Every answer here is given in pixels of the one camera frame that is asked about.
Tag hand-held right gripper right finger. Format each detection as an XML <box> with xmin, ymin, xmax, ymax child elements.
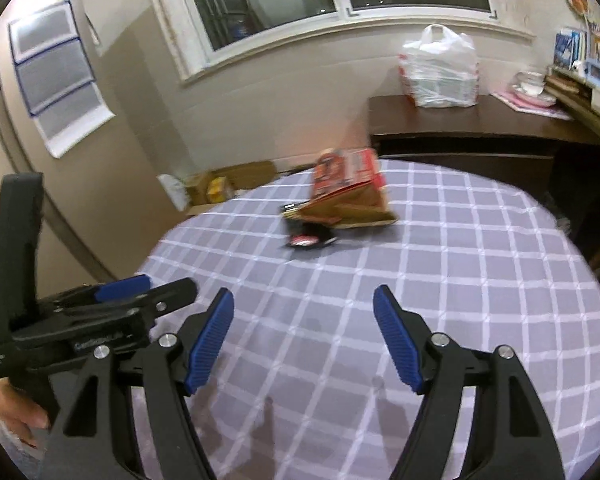
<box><xmin>372</xmin><ymin>284</ymin><xmax>566</xmax><ymax>480</ymax></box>

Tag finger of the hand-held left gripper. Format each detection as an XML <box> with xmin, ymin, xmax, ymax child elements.
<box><xmin>54</xmin><ymin>274</ymin><xmax>154</xmax><ymax>312</ymax></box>
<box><xmin>55</xmin><ymin>279</ymin><xmax>201</xmax><ymax>326</ymax></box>

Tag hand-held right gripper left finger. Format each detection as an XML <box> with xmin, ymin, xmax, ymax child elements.
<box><xmin>39</xmin><ymin>287</ymin><xmax>236</xmax><ymax>480</ymax></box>

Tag black wrapper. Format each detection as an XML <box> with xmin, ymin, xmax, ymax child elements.
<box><xmin>279</xmin><ymin>202</ymin><xmax>339</xmax><ymax>251</ymax></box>

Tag long red snack packet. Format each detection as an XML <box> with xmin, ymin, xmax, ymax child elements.
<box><xmin>299</xmin><ymin>147</ymin><xmax>399</xmax><ymax>229</ymax></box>

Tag person's left hand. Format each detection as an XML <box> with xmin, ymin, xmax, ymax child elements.
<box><xmin>0</xmin><ymin>382</ymin><xmax>52</xmax><ymax>461</ymax></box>

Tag purple checked tablecloth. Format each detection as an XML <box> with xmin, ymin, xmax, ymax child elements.
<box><xmin>124</xmin><ymin>158</ymin><xmax>600</xmax><ymax>480</ymax></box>

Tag beige refrigerator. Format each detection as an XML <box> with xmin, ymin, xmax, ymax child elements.
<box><xmin>0</xmin><ymin>0</ymin><xmax>192</xmax><ymax>321</ymax></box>

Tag white plastic sack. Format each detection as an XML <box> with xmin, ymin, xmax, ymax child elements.
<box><xmin>157</xmin><ymin>173</ymin><xmax>190</xmax><ymax>212</ymax></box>

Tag small brown carton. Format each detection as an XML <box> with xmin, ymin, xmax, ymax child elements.
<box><xmin>187</xmin><ymin>172</ymin><xmax>216</xmax><ymax>206</ymax></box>

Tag yellow packet box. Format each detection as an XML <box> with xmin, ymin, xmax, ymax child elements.
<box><xmin>207</xmin><ymin>175</ymin><xmax>234</xmax><ymax>204</ymax></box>

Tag red cardboard box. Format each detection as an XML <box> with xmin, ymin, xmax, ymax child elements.
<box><xmin>187</xmin><ymin>159</ymin><xmax>277</xmax><ymax>217</ymax></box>

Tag hanging printed paper sheets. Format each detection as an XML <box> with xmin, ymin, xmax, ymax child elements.
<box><xmin>7</xmin><ymin>0</ymin><xmax>116</xmax><ymax>160</ymax></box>

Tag dark wooden sideboard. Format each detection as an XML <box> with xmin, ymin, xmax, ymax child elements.
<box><xmin>368</xmin><ymin>92</ymin><xmax>600</xmax><ymax>263</ymax></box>

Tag pink place mat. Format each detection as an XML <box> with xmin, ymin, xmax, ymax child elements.
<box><xmin>489</xmin><ymin>87</ymin><xmax>572</xmax><ymax>111</ymax></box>

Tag white plastic bag red print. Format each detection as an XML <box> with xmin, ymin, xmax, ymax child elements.
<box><xmin>398</xmin><ymin>23</ymin><xmax>481</xmax><ymax>109</ymax></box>

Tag bowl on plate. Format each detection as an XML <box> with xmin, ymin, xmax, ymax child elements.
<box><xmin>512</xmin><ymin>70</ymin><xmax>549</xmax><ymax>97</ymax></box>

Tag wooden shelf with boxes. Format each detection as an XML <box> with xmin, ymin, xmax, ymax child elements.
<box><xmin>544</xmin><ymin>62</ymin><xmax>600</xmax><ymax>132</ymax></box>

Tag blue product box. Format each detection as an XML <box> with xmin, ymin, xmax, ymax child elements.
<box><xmin>553</xmin><ymin>29</ymin><xmax>589</xmax><ymax>69</ymax></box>

